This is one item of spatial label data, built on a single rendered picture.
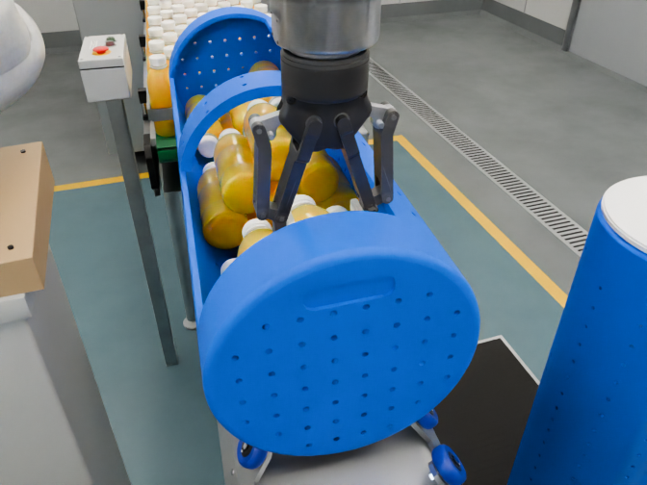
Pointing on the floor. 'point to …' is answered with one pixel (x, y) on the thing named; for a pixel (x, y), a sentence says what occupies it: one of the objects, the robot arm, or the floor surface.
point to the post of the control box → (142, 225)
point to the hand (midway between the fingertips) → (323, 242)
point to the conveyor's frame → (169, 176)
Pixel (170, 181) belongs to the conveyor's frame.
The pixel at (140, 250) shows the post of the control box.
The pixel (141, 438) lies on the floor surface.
